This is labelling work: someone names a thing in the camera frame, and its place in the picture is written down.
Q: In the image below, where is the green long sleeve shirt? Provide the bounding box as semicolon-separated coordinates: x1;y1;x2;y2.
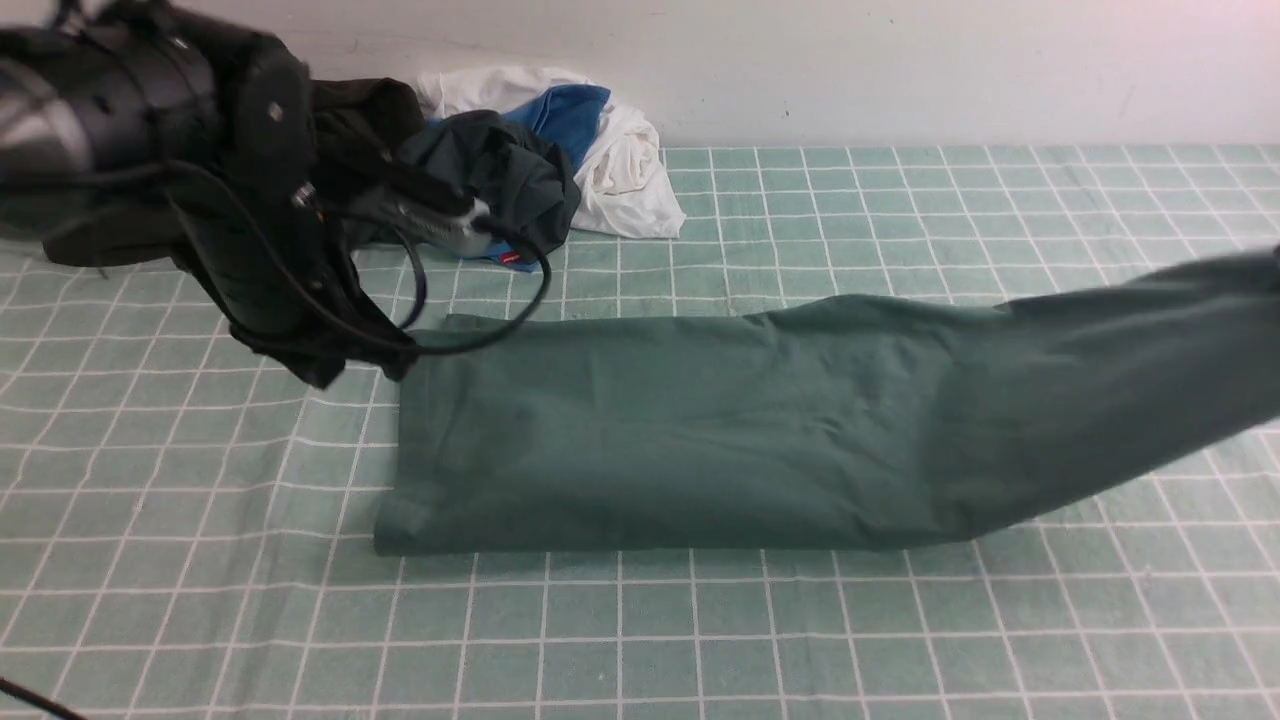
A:
372;250;1279;557

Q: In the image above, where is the white crumpled garment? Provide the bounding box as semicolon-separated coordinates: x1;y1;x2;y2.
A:
416;65;686;240

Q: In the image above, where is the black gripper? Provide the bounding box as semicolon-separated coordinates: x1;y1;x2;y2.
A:
165;29;421;391

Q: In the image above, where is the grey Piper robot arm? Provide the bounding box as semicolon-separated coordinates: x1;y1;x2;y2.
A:
3;1;417;389

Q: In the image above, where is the blue crumpled garment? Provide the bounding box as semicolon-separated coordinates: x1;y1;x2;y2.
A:
419;85;611;255

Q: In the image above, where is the dark brown crumpled garment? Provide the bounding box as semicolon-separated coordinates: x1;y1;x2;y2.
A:
41;78;426;268

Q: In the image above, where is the dark green crumpled garment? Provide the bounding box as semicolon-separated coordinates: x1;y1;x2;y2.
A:
349;110;581;270

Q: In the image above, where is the green checkered tablecloth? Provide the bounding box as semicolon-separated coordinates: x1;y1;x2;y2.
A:
1;145;1279;719

